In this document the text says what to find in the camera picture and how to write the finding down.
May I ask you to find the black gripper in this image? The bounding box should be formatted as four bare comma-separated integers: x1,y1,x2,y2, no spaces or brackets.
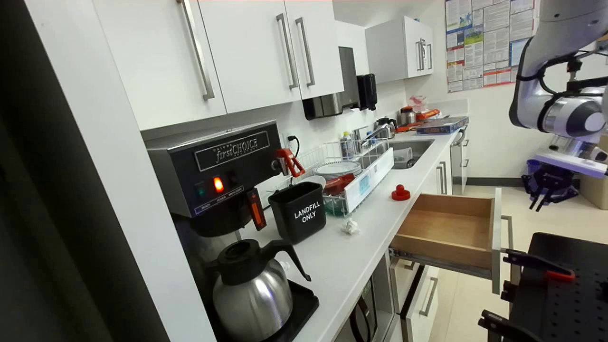
520,160,581,213

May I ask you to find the open wooden drawer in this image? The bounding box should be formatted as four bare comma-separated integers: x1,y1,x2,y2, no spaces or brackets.
387,188,516,295

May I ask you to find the white kitchen counter unit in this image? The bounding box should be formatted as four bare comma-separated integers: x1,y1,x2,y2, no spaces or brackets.
210,114,472,342

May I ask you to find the beige trash can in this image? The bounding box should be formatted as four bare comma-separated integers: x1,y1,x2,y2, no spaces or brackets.
577,177,608,211

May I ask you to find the black perforated table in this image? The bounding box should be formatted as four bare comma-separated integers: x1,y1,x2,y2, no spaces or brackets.
476,232,608,342

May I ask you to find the blue flat tray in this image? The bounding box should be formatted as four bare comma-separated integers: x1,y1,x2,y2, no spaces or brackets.
414,116,471,137

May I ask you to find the steel sink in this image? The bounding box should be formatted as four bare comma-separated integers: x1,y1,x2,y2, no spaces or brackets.
385,139,436,171

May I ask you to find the orange object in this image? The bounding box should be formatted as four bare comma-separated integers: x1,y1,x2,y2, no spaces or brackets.
395,108,442,133

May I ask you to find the small red lid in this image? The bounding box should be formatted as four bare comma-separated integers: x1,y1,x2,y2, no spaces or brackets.
389,183,412,203

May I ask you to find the small steel pot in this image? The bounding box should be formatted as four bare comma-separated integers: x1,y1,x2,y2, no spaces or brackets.
396,105,417,127

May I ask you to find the paper notice board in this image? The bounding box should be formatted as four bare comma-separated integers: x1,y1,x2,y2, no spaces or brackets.
442,0,539,95

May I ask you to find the chrome faucet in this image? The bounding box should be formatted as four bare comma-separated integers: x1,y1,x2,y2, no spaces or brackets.
357,122,395,154

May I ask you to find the crumpled white paper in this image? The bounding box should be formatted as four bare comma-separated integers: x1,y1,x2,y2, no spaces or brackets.
339,217,360,238

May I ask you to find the small bottle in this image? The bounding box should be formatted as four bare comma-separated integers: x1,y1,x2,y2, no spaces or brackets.
338,131,357,162

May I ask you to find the red item in box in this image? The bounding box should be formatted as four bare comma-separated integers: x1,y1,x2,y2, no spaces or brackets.
322,175,357,196

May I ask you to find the black soap dispenser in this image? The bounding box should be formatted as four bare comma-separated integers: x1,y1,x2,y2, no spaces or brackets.
355,72,379,112

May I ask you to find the clear plate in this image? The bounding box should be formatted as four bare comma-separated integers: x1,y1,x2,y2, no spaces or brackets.
311,160,360,181

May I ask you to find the built-in black appliance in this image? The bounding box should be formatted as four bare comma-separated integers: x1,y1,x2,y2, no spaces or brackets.
332,253,395,342

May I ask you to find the black landfill only bin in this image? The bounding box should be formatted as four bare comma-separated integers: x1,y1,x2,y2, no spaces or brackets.
267,181,328,245

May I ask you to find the red lever tap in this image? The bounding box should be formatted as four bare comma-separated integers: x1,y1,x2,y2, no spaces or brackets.
275,146,307,179

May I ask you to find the steel coffee carafe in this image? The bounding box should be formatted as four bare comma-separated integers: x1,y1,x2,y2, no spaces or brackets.
203,238,313,342

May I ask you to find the black coffee maker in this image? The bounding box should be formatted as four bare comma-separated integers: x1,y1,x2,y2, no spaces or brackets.
146,120,320,342

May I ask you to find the tall white side panel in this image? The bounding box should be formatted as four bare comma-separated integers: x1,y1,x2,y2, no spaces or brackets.
22,0,216,342

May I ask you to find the tall black appliance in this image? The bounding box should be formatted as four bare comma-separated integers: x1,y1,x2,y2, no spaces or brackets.
0,0,172,342

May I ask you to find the silver wrist camera bar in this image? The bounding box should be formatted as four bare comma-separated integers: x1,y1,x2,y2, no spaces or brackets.
528,141,608,181

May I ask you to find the red handled black clamp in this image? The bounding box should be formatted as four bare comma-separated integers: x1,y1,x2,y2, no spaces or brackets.
501,247,577,287

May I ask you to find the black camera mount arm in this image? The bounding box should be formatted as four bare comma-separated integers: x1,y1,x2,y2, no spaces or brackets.
562,55,608,95

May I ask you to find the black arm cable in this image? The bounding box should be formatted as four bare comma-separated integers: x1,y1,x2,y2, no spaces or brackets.
514,55,571,120

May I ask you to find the white drawer front with handle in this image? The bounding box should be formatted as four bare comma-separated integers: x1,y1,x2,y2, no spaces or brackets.
402,264,442,342

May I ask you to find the black power cable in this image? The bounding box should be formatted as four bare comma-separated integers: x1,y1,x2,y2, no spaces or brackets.
284,133,303,158

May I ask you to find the white cabinet door with handle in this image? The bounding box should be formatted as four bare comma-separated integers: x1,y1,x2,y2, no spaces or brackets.
91,0,227,131
281,0,345,101
195,0,301,116

